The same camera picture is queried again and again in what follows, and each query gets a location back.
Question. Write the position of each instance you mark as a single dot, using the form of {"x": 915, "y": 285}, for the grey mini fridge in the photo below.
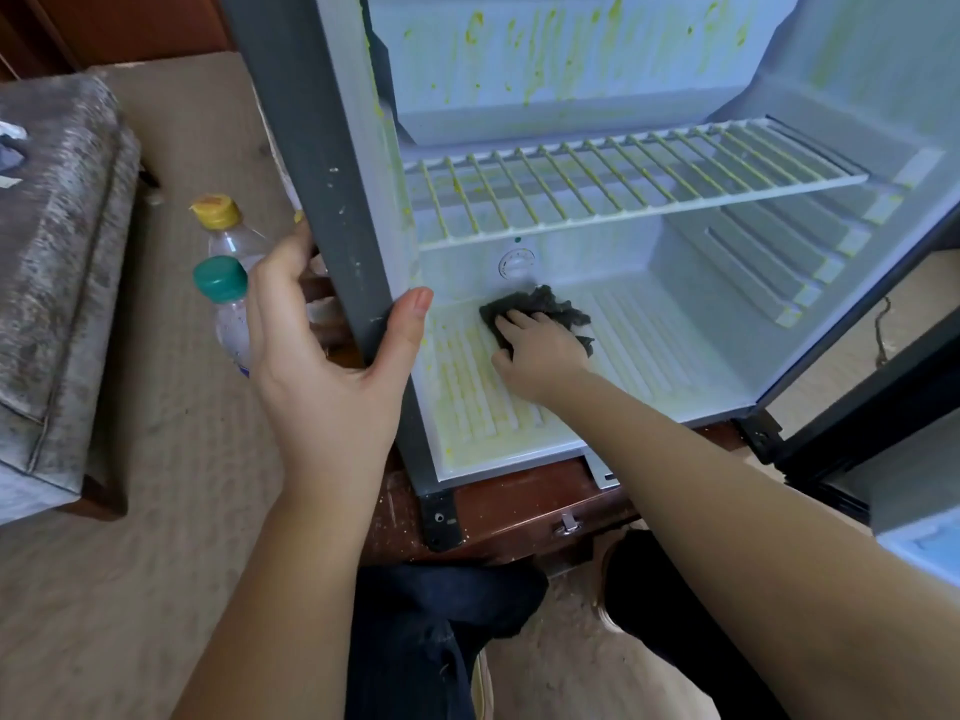
{"x": 300, "y": 142}

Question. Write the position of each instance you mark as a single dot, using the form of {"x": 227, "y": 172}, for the grey velvet sofa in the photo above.
{"x": 60, "y": 292}

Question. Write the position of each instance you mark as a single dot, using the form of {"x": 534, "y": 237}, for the fridge door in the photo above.
{"x": 885, "y": 442}

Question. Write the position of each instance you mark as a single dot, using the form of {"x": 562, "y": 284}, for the green cap water bottle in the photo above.
{"x": 228, "y": 315}

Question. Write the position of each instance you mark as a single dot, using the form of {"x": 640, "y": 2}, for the orange soda bottle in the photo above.
{"x": 225, "y": 232}

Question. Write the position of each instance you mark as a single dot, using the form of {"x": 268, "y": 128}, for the person's left foot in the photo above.
{"x": 480, "y": 685}

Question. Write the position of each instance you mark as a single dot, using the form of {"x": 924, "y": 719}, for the person's dark trousers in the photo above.
{"x": 435, "y": 637}

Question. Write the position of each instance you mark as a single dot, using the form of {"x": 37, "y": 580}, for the person's left hand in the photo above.
{"x": 330, "y": 397}

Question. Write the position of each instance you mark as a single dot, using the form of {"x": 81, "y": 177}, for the dark grey cloth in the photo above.
{"x": 533, "y": 304}

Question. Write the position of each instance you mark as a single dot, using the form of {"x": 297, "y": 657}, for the dark red wooden stand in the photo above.
{"x": 495, "y": 510}

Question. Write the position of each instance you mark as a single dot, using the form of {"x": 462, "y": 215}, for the person's right forearm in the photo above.
{"x": 780, "y": 547}

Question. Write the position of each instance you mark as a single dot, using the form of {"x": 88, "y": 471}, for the person's right hand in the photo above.
{"x": 540, "y": 360}

